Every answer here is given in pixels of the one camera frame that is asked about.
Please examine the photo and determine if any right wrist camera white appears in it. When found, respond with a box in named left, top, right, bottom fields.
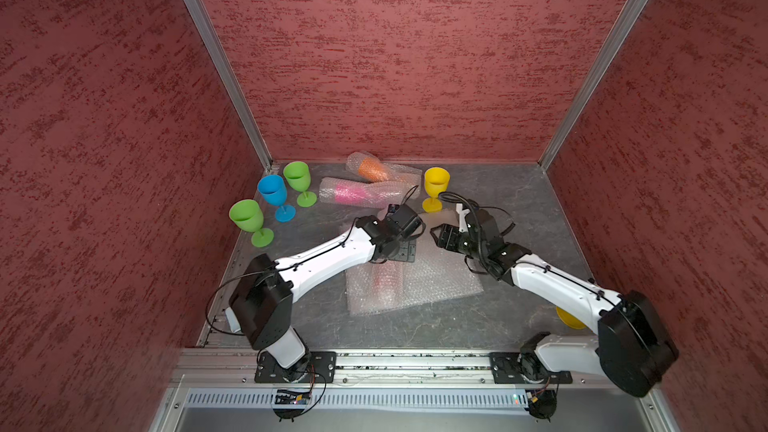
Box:
left=456, top=203, right=471, bottom=233

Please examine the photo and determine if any blue glass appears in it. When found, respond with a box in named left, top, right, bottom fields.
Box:
left=257, top=175, right=296, bottom=223

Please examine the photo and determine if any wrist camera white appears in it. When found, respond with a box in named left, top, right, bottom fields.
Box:
left=456, top=203, right=471, bottom=233
left=385, top=204, right=424, bottom=240

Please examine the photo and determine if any light green wine glass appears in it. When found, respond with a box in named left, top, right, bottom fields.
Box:
left=229, top=199, right=274, bottom=248

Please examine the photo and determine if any left base wiring board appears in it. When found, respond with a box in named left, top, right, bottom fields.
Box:
left=272, top=389, right=313, bottom=421

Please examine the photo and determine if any right base wiring plug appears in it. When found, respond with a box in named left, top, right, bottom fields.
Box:
left=527, top=390, right=558, bottom=421

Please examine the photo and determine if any yellow glass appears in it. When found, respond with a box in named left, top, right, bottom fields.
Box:
left=422, top=167, right=450, bottom=213

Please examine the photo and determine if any aluminium front rail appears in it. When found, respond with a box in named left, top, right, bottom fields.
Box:
left=170, top=348, right=617, bottom=392

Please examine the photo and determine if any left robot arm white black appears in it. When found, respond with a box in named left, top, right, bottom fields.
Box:
left=210, top=204, right=425, bottom=375

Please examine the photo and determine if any orange glass in bubble wrap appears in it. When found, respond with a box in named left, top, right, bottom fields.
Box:
left=346, top=151, right=421, bottom=184

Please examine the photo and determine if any pink glass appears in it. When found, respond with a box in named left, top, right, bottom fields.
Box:
left=317, top=177, right=413, bottom=209

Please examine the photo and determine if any left aluminium corner post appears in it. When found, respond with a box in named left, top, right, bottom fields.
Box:
left=183, top=0, right=274, bottom=173

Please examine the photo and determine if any red glass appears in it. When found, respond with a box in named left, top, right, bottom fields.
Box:
left=366, top=261, right=412, bottom=314

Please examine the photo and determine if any white slotted cable duct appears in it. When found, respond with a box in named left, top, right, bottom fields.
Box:
left=184, top=388, right=527, bottom=414

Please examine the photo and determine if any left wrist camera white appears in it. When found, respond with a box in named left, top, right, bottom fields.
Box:
left=385, top=204, right=424, bottom=240

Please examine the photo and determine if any dark green glass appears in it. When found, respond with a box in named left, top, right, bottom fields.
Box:
left=283, top=161, right=317, bottom=208

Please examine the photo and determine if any yellow cup holding cables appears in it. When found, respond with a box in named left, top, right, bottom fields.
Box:
left=556, top=307, right=587, bottom=330

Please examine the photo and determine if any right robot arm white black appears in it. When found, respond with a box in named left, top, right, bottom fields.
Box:
left=430, top=191, right=679, bottom=398

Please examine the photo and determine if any right aluminium corner post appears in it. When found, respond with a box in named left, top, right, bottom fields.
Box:
left=538, top=0, right=649, bottom=172

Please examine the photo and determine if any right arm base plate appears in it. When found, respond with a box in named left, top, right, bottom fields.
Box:
left=489, top=352, right=573, bottom=387

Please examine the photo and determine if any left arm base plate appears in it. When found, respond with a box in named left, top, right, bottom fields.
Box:
left=254, top=351, right=338, bottom=385

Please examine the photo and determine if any aluminium corner post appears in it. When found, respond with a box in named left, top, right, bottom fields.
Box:
left=183, top=0, right=274, bottom=173
left=538, top=0, right=649, bottom=172

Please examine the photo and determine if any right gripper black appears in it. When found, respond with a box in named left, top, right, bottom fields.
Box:
left=428, top=224, right=485, bottom=261

